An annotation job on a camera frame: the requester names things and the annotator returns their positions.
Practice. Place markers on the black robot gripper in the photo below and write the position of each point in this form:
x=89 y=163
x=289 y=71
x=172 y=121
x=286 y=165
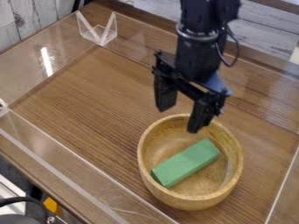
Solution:
x=190 y=71

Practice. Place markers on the green rectangular block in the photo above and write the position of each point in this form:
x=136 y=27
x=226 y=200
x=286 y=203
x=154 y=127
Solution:
x=185 y=163

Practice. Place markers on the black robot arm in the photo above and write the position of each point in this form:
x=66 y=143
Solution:
x=205 y=16

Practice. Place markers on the yellow button on device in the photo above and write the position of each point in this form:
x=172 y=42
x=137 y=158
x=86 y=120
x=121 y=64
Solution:
x=53 y=206

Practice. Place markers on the black device bottom left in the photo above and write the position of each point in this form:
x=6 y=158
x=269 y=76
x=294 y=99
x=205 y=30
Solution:
x=21 y=209

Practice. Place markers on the clear acrylic corner bracket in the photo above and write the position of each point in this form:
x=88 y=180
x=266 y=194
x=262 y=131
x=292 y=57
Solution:
x=98 y=34

